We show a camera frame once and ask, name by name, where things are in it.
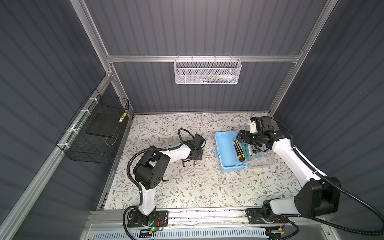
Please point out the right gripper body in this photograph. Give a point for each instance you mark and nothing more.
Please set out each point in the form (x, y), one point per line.
(250, 138)

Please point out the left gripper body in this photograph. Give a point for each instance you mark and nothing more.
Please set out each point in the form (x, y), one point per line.
(199, 155)

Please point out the blue plastic tool box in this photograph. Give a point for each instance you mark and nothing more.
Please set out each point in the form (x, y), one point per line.
(236, 156)

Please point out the yellow black utility knife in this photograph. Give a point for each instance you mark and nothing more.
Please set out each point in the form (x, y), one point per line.
(239, 151)

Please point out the teal utility knife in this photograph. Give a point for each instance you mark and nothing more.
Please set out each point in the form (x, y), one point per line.
(246, 151)

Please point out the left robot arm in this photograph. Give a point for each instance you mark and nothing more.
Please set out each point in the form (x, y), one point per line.
(150, 169)

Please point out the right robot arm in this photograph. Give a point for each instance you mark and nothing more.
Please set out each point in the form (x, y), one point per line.
(316, 196)

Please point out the yellow item in basket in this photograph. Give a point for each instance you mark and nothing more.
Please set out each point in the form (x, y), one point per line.
(123, 116)

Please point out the white vented panel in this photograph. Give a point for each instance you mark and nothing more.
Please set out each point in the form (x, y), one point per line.
(207, 233)

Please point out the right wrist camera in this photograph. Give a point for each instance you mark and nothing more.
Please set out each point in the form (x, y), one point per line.
(253, 125)

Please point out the white wire mesh basket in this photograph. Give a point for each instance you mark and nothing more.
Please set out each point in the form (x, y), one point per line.
(207, 71)

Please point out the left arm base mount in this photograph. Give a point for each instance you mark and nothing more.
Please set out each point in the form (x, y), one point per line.
(155, 219)

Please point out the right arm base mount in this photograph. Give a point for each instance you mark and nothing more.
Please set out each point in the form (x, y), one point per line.
(260, 216)

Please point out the black wire basket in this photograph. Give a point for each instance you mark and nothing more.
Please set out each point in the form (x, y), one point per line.
(97, 133)

